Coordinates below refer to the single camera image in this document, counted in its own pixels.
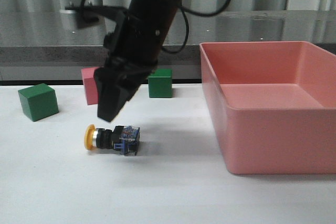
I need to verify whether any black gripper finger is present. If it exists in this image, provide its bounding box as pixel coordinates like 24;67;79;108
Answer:
94;67;121;122
119;74;147;110

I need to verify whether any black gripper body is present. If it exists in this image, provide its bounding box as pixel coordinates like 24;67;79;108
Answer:
103;11;164;82

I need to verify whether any yellow push button switch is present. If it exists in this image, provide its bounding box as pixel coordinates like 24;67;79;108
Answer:
83;124;140;156

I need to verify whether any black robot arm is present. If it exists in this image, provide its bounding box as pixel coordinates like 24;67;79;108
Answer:
94;0;182;122

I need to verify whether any pink wooden cube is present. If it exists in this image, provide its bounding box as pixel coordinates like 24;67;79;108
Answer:
81;67;98;105

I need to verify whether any green cube near bin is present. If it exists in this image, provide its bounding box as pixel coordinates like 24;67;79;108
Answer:
148;69;173;98

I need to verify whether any green cube at left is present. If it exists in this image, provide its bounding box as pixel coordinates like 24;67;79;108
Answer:
18;83;59;122

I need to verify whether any dark stone counter ledge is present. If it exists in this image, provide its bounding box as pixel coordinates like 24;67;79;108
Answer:
1;10;335;85

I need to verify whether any pink plastic bin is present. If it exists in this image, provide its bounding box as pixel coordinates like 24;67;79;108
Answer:
200;41;335;174

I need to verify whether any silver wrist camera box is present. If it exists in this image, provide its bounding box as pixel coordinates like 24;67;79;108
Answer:
59;2;103;31

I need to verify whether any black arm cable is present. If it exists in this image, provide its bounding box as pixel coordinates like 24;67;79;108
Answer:
80;0;235;54

